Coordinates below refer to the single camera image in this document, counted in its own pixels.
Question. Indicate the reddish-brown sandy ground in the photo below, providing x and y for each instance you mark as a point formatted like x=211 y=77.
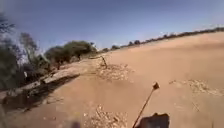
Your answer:
x=166 y=66

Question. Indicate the dry fallen branch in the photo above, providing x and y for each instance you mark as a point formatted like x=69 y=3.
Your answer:
x=104 y=62

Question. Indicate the distant row of trees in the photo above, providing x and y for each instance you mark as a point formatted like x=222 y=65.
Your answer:
x=186 y=33

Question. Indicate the cluster of green trees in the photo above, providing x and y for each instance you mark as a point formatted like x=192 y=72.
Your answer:
x=75 y=48

